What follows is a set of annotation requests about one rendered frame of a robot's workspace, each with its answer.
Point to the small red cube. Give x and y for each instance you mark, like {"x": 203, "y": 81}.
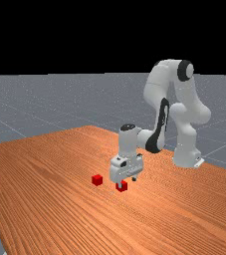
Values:
{"x": 123, "y": 187}
{"x": 97, "y": 180}

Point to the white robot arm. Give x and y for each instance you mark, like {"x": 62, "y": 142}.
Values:
{"x": 184, "y": 99}

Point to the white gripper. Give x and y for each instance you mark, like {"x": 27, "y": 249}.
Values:
{"x": 126, "y": 167}

